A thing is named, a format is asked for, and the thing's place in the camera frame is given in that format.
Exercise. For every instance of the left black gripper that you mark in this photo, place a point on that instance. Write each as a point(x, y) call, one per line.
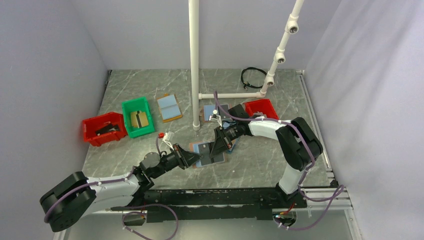
point(186, 158)

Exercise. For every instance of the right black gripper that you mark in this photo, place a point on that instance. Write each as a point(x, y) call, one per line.
point(222, 142)

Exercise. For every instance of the brown blue card holder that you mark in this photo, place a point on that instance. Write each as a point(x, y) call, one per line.
point(193, 147)

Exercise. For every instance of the grey credit card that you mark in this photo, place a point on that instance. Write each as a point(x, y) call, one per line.
point(205, 150)

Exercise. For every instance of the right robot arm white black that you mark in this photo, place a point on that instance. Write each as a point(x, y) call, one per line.
point(299, 144)

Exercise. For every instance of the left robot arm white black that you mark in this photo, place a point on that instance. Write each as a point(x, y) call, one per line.
point(78, 195)

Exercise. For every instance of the card holder with gold card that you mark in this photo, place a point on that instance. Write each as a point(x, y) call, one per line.
point(226, 125)

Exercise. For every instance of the card holder with black card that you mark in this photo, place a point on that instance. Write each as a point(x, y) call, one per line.
point(208, 111)

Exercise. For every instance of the open empty blue card holder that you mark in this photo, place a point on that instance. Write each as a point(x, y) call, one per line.
point(169, 108)

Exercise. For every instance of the gold cards in green bin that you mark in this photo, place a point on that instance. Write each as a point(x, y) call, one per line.
point(139, 119)

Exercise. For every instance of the black cards in left bin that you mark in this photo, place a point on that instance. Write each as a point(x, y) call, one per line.
point(107, 129)

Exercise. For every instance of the right red plastic bin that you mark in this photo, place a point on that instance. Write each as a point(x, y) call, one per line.
point(262, 107)

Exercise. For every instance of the red plastic bin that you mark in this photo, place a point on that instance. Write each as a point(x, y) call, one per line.
point(262, 107)
point(90, 125)

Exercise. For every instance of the green plastic bin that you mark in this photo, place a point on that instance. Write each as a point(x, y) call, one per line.
point(140, 104)

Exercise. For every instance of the left red plastic bin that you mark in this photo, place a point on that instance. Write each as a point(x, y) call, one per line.
point(90, 125)

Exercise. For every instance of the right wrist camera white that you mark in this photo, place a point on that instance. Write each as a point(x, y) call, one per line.
point(215, 117)

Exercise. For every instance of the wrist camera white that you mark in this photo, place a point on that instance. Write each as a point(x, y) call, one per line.
point(167, 138)
point(215, 117)

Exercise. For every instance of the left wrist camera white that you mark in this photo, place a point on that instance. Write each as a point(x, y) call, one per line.
point(167, 138)

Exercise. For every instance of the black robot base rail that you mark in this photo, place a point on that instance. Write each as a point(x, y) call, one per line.
point(260, 203)

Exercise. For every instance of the white pvc pipe frame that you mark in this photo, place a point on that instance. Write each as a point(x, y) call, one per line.
point(291, 28)

